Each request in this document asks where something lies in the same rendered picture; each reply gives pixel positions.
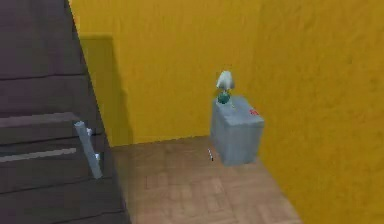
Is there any white table lamp green base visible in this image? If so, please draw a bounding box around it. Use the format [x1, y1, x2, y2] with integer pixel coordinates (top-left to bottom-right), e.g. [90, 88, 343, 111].
[215, 70, 236, 105]

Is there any grey bedside cabinet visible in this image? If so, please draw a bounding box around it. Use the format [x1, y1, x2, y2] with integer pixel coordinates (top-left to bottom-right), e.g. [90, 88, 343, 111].
[209, 95, 266, 167]

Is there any dark brown room door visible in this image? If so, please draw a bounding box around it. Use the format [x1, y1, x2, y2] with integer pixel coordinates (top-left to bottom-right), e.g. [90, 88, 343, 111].
[0, 0, 132, 224]

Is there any grey bar door handle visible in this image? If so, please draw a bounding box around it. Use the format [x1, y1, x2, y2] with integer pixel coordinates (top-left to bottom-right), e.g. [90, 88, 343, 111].
[73, 120, 104, 180]

